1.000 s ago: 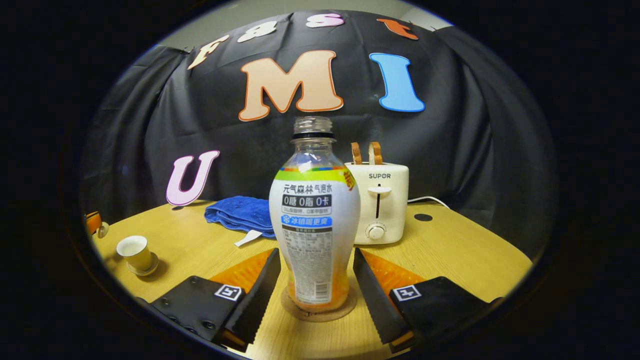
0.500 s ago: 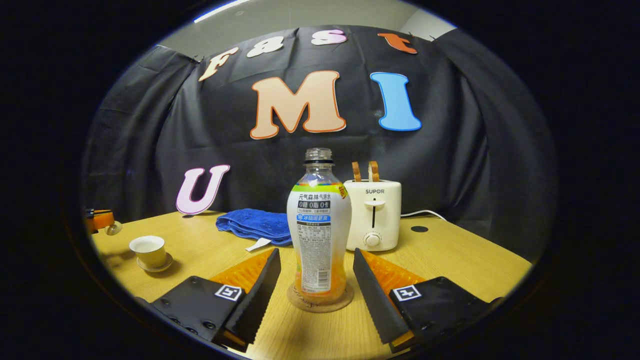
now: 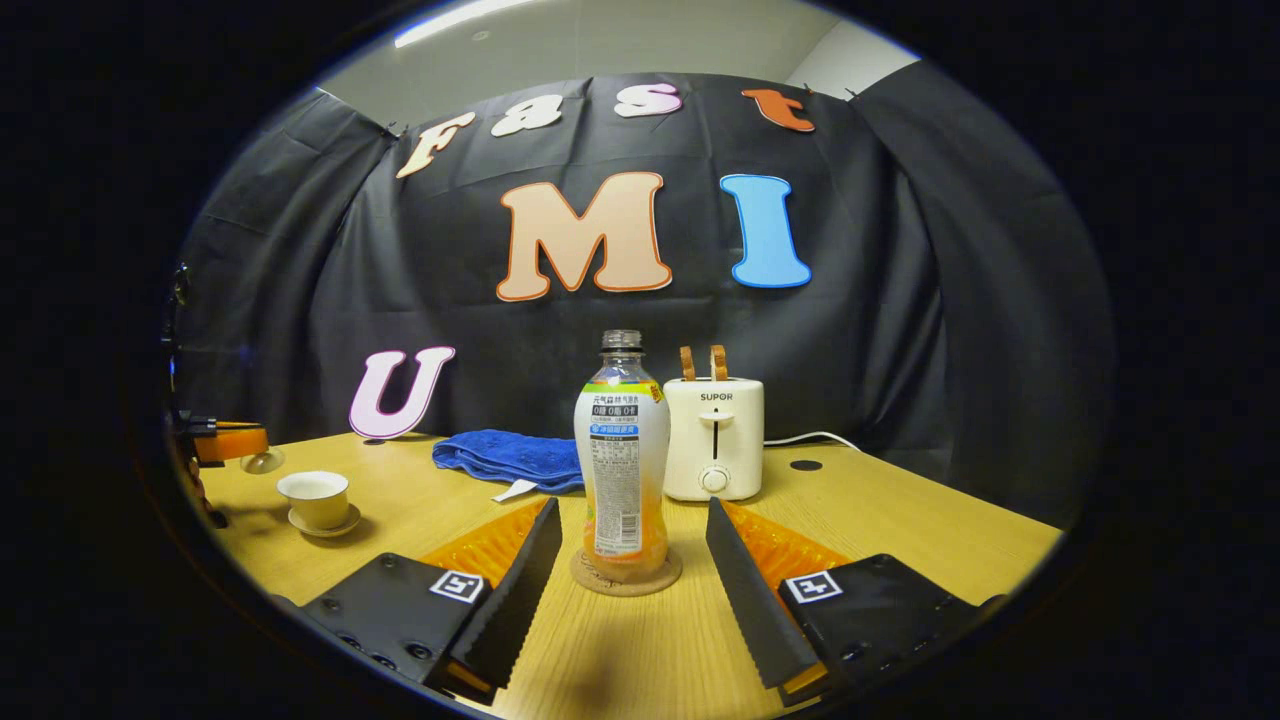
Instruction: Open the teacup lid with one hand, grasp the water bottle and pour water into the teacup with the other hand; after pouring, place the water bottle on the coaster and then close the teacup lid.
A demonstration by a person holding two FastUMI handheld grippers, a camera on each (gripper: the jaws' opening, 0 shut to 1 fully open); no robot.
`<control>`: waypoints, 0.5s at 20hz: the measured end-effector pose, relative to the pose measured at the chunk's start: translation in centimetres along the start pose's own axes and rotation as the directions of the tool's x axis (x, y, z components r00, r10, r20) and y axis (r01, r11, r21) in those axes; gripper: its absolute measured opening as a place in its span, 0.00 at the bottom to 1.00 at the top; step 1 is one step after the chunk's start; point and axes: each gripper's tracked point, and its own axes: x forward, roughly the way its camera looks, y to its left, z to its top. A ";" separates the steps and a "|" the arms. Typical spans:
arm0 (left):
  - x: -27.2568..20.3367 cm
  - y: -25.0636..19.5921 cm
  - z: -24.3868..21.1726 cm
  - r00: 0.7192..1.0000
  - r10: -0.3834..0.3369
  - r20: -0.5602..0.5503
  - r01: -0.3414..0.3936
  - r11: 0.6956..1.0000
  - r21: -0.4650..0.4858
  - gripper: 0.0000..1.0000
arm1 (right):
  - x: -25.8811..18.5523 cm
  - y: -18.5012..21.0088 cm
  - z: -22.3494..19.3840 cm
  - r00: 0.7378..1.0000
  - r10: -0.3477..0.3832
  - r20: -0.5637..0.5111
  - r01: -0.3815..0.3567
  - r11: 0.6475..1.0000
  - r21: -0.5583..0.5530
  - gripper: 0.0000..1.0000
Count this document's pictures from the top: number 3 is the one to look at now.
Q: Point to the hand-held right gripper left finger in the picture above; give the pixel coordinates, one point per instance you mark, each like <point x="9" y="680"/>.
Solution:
<point x="515" y="590"/>

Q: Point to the yellow ceramic saucer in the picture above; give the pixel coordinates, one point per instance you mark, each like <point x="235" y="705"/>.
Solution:
<point x="350" y="524"/>

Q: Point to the round cork coaster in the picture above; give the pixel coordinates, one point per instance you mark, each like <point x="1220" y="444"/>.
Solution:
<point x="665" y="578"/>

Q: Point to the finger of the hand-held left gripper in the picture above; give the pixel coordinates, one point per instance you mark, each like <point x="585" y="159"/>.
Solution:
<point x="235" y="443"/>

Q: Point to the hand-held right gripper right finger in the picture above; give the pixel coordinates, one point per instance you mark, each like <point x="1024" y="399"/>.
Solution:
<point x="755" y="600"/>

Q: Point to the yellow teacup lid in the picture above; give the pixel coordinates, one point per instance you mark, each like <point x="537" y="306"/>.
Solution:
<point x="262" y="462"/>

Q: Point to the toast slice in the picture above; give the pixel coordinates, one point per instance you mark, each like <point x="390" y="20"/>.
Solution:
<point x="687" y="363"/>
<point x="719" y="362"/>

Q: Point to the black backdrop cloth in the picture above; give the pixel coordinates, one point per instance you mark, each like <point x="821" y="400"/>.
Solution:
<point x="900" y="330"/>

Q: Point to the clear water bottle white label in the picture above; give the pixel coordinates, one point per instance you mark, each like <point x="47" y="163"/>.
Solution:
<point x="622" y="470"/>

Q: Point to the blue folded towel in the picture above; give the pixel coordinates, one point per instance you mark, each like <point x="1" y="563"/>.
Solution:
<point x="510" y="458"/>

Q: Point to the yellow ceramic teacup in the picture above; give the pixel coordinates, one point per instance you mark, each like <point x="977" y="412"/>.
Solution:
<point x="318" y="505"/>

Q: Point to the white toaster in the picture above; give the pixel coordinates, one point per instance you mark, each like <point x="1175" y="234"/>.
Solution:
<point x="725" y="440"/>

